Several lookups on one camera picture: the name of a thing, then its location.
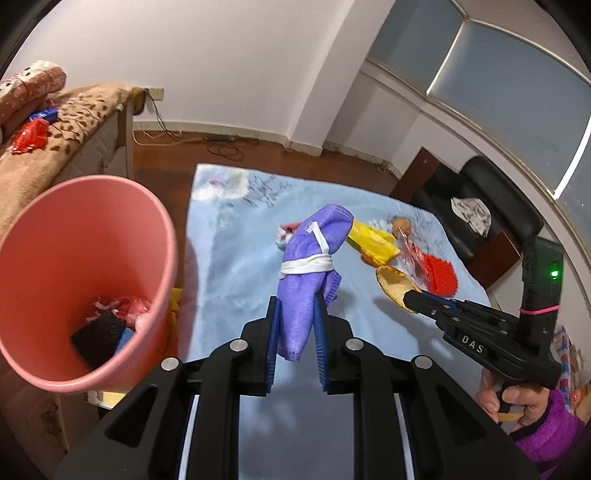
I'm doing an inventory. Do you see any light blue floral tablecloth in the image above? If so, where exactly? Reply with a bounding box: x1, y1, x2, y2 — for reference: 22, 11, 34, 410
178, 164, 491, 480

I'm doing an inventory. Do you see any black leather armchair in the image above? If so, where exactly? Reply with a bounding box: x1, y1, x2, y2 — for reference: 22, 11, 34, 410
396, 147, 546, 289

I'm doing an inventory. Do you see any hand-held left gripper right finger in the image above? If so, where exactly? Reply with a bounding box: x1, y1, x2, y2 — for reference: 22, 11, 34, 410
313, 293, 541, 480

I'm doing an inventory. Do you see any yellow plastic bag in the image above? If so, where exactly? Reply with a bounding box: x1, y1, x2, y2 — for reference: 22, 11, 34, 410
170, 287, 183, 335

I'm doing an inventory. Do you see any bed with brown blanket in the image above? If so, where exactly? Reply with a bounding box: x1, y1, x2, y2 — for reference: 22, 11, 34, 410
0, 83, 139, 236

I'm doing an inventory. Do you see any colourful printed cloth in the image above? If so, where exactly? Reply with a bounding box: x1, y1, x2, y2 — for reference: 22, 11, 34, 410
551, 325, 583, 411

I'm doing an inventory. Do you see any red plastic bag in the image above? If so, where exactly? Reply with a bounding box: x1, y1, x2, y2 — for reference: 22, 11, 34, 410
10, 119, 49, 155

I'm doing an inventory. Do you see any yellow foam fruit net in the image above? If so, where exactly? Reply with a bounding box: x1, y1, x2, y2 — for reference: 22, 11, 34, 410
347, 220, 400, 266

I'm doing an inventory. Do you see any black foam fruit net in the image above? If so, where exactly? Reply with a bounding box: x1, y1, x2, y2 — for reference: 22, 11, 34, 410
71, 310, 127, 370

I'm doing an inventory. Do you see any window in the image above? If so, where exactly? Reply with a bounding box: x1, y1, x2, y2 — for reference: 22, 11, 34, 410
367, 0, 591, 278

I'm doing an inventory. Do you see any red scrubber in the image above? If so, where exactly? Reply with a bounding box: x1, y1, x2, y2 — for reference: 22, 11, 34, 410
418, 254, 459, 297

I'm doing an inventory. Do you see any white floor cable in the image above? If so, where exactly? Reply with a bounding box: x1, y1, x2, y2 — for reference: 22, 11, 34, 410
134, 127, 204, 148

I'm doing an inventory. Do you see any white and red snack wrapper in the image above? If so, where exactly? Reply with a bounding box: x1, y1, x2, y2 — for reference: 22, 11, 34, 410
397, 235, 428, 282

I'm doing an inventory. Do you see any person's right forearm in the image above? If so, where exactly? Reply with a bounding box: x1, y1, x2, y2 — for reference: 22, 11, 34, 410
510, 388, 585, 467

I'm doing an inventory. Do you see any pink plastic bucket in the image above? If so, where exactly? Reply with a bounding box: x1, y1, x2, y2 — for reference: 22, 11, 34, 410
0, 175, 180, 395

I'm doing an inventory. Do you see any wooden bed with mattress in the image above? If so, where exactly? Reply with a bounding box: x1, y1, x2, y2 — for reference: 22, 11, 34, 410
55, 88, 145, 185

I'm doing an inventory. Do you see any purple face mask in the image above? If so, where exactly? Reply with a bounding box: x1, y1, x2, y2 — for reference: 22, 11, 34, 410
276, 204, 355, 361

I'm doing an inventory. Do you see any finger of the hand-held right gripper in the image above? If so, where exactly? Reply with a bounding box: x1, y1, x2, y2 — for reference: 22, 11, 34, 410
416, 290, 518, 320
402, 294, 452, 332

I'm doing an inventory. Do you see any orange plastic bag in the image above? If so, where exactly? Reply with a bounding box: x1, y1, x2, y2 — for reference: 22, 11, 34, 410
115, 298, 153, 330

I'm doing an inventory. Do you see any red-white paper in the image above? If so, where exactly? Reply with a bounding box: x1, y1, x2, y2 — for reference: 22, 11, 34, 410
88, 299, 122, 321

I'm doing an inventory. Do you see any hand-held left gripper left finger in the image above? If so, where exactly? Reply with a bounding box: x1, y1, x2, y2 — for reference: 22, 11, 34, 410
54, 295, 282, 480

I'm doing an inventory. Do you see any person's right hand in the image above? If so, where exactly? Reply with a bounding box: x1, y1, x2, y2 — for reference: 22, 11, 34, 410
475, 369, 552, 428

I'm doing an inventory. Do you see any black floor cable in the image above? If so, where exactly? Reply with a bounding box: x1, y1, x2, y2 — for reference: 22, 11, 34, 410
148, 95, 259, 160

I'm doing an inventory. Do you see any white crumpled cloth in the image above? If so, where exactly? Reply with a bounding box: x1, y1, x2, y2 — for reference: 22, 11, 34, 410
451, 197, 493, 239

